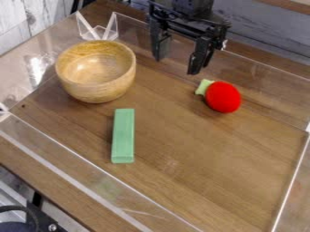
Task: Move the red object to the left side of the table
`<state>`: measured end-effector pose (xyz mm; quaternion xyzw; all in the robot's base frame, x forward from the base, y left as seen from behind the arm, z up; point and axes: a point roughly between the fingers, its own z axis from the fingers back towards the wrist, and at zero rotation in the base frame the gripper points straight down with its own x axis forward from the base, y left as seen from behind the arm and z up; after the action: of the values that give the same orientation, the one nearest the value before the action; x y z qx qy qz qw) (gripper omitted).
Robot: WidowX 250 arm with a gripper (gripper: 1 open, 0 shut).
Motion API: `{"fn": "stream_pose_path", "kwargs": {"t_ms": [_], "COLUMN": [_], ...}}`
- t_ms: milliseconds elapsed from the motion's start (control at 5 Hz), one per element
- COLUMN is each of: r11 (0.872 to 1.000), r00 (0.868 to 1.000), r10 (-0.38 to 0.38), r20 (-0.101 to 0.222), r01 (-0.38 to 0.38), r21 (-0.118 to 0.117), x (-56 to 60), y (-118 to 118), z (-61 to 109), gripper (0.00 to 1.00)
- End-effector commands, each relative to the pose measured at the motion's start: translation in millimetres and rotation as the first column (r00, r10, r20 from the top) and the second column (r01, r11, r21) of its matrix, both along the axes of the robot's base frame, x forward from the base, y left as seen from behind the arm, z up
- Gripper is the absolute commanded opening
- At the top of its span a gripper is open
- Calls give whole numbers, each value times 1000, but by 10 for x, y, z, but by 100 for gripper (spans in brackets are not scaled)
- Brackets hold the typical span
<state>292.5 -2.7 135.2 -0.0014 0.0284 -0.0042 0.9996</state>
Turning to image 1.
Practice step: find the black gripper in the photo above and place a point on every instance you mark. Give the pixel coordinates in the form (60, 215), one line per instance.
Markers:
(191, 18)

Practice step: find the red plush tomato toy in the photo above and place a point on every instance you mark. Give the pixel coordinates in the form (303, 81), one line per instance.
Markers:
(220, 95)

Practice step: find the wooden bowl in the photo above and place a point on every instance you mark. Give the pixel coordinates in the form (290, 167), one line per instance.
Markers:
(96, 70)

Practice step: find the green rectangular block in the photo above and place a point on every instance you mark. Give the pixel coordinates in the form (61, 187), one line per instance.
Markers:
(122, 136)

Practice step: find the clear acrylic corner bracket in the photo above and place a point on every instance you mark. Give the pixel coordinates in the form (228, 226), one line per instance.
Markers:
(105, 33)

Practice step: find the clear acrylic tray wall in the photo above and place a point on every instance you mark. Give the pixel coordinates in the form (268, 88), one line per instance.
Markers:
(212, 172)

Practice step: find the black clamp with cable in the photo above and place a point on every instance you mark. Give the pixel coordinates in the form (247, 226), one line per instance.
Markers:
(20, 216)

